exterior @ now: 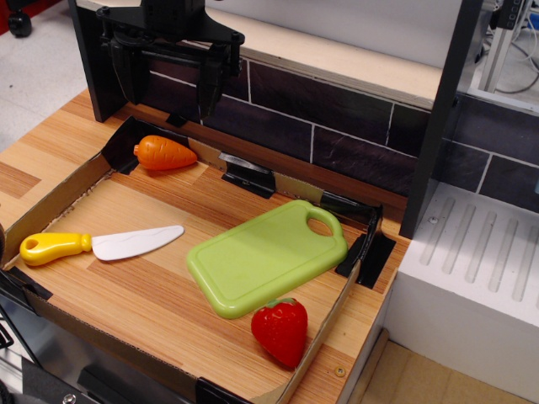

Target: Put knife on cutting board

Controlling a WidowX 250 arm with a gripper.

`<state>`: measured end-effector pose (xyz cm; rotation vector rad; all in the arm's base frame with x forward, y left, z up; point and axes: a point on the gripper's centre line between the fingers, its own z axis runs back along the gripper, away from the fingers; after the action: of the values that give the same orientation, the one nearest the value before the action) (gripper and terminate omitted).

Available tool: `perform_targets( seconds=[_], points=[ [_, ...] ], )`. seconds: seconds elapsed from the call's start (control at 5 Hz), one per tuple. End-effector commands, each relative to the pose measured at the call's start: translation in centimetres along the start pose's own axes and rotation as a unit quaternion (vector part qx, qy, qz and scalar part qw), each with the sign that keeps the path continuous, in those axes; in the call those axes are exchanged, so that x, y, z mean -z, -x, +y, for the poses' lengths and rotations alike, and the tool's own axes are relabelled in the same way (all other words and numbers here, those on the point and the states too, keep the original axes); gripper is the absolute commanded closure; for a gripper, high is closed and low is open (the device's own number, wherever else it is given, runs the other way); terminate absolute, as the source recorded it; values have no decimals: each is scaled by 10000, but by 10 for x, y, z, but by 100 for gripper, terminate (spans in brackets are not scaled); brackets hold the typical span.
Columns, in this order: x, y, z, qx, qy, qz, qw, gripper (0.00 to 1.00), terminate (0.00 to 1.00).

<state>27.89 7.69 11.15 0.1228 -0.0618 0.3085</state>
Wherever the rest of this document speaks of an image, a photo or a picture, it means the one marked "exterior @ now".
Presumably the light wooden shelf board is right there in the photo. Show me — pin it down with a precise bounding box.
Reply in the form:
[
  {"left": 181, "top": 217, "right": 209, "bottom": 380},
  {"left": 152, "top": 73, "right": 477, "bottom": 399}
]
[{"left": 77, "top": 0, "right": 443, "bottom": 111}]

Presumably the black caster wheel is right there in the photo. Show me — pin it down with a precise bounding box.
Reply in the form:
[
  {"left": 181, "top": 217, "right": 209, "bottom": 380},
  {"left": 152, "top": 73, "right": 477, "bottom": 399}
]
[{"left": 8, "top": 10, "right": 32, "bottom": 38}]

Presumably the yellow handled white toy knife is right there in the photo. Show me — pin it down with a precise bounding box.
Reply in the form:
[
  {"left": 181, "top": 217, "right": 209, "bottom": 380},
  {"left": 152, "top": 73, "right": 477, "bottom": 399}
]
[{"left": 19, "top": 225, "right": 184, "bottom": 266}]

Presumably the dark grey shelf post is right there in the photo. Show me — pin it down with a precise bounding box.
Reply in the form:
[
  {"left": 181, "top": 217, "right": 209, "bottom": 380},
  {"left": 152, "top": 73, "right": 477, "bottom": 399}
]
[{"left": 400, "top": 1, "right": 483, "bottom": 239}]

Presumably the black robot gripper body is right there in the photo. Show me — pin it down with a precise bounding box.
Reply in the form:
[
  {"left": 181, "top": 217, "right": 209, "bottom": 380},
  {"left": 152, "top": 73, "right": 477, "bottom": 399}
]
[{"left": 96, "top": 1, "right": 245, "bottom": 78}]

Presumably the white sink drainboard unit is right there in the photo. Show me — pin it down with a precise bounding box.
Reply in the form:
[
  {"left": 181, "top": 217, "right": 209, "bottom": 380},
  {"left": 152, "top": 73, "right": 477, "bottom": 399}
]
[{"left": 384, "top": 183, "right": 538, "bottom": 402}]

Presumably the aluminium frame with cables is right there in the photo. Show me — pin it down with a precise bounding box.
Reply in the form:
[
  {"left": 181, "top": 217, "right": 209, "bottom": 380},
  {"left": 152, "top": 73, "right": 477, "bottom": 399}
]
[{"left": 467, "top": 1, "right": 538, "bottom": 113}]

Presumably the orange toy carrot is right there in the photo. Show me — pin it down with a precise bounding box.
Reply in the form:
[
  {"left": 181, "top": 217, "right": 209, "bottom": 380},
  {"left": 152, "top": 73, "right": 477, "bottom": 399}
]
[{"left": 133, "top": 135, "right": 198, "bottom": 171}]

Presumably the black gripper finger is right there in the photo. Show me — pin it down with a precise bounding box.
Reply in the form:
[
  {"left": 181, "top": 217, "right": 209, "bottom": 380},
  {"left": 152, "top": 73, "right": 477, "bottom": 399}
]
[
  {"left": 197, "top": 45, "right": 223, "bottom": 120},
  {"left": 109, "top": 38, "right": 147, "bottom": 104}
]

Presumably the red toy strawberry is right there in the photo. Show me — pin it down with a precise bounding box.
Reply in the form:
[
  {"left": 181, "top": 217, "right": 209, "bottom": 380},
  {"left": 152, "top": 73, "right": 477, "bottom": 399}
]
[{"left": 251, "top": 298, "right": 308, "bottom": 368}]

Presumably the green plastic cutting board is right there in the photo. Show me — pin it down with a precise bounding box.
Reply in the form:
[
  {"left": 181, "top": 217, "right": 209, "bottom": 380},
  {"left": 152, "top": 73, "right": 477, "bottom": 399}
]
[{"left": 187, "top": 200, "right": 348, "bottom": 319}]

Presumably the brass screw in table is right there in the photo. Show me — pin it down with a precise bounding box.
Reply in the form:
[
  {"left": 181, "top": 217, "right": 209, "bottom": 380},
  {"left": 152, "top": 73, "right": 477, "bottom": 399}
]
[{"left": 334, "top": 366, "right": 346, "bottom": 378}]

